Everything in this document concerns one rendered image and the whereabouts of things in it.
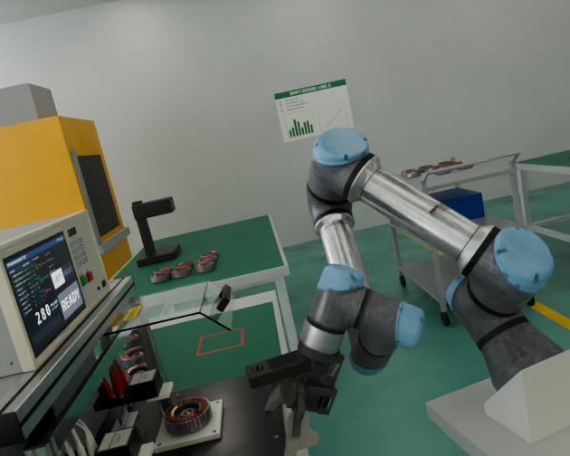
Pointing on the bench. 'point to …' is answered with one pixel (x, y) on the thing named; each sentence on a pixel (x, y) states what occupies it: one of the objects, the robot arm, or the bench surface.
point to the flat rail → (70, 414)
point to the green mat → (175, 344)
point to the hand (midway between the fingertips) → (273, 440)
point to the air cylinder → (131, 422)
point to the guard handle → (223, 298)
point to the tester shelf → (45, 375)
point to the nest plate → (165, 441)
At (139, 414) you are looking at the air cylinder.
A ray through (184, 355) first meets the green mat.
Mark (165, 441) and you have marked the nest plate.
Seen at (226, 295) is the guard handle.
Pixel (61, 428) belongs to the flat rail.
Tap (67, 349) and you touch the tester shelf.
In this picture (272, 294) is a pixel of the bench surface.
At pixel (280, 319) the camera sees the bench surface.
